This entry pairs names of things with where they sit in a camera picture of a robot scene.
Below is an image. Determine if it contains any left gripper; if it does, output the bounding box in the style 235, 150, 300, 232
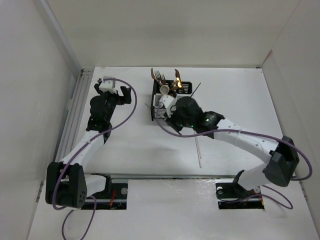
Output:
95, 85, 130, 123

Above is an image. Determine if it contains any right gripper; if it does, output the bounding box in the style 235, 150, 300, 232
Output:
164, 104, 195, 132

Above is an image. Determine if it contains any white chopstick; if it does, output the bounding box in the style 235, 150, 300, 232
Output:
194, 137, 202, 169

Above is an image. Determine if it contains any silver fork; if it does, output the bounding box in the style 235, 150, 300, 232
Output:
154, 70, 162, 83

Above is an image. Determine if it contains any copper knife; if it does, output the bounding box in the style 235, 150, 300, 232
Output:
174, 69, 181, 86

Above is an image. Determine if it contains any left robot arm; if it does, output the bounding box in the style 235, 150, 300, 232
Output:
45, 85, 137, 210

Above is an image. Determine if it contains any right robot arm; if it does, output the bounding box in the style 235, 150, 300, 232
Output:
160, 95, 300, 197

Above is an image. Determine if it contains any black utensil rack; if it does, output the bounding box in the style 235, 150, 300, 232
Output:
150, 80, 173, 121

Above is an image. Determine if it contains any white utensil rack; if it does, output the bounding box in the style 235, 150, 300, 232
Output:
174, 81, 193, 95

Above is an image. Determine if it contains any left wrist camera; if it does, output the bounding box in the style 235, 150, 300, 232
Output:
98, 76, 117, 94

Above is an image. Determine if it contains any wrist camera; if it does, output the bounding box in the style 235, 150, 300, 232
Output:
159, 94, 177, 118
98, 76, 117, 94

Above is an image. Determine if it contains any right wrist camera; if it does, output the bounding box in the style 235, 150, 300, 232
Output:
159, 94, 177, 118

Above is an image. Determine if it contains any aluminium rail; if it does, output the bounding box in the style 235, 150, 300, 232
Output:
109, 173, 235, 179

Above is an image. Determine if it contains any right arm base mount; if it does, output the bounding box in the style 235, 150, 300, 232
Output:
215, 182, 265, 210

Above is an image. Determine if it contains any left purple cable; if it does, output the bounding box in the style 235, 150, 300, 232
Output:
51, 77, 138, 240

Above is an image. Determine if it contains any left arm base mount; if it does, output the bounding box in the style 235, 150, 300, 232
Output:
92, 174, 129, 210

